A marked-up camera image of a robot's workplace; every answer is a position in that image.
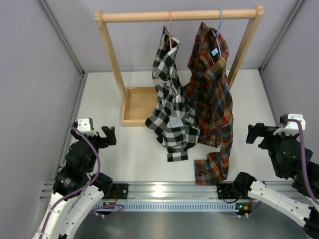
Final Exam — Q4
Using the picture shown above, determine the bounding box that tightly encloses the blue wire hanger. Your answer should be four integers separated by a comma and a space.
211, 8, 223, 63

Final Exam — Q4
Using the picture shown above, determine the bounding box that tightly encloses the aluminium mounting rail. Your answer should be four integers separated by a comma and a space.
41, 181, 300, 212

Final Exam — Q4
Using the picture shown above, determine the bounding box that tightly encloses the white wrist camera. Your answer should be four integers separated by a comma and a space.
273, 114, 306, 135
74, 118, 98, 136

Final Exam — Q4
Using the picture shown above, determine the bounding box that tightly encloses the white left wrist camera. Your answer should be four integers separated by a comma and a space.
74, 118, 98, 136

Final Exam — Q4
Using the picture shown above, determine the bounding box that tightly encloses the wooden clothes rack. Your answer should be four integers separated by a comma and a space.
94, 5, 264, 127

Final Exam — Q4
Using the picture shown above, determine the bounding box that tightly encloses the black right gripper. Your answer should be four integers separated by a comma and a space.
246, 123, 297, 178

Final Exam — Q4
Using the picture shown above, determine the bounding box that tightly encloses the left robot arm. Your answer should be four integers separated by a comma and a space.
33, 123, 117, 239

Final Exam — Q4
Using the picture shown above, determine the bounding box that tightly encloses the black white checkered shirt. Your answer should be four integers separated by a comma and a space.
145, 26, 200, 162

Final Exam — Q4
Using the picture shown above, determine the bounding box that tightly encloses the pink wire hanger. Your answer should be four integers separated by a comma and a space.
168, 10, 172, 50

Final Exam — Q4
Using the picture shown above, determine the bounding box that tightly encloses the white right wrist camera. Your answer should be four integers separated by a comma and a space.
273, 114, 306, 135

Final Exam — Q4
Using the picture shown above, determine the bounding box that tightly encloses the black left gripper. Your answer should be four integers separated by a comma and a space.
71, 125, 116, 172

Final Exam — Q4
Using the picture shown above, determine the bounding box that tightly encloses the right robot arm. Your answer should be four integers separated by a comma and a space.
232, 119, 319, 239

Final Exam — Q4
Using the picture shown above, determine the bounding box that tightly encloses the red brown plaid shirt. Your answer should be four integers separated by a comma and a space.
184, 22, 234, 185

